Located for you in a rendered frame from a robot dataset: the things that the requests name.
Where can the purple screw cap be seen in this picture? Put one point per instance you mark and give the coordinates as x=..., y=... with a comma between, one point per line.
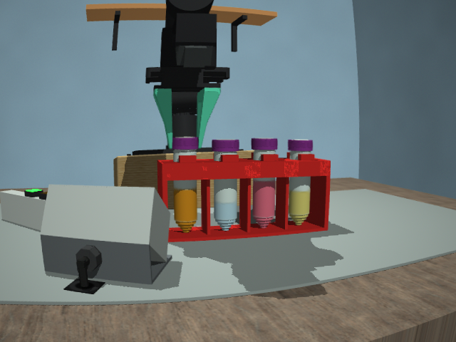
x=225, y=145
x=185, y=143
x=264, y=143
x=300, y=145

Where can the pale grey flat mat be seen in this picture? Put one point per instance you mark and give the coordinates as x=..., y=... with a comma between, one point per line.
x=368, y=231

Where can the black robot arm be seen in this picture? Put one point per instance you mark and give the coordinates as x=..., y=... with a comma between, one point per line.
x=190, y=41

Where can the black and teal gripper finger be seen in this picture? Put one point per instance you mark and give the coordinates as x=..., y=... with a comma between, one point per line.
x=206, y=100
x=163, y=99

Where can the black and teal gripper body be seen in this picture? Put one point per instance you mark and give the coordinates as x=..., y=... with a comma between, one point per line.
x=179, y=78

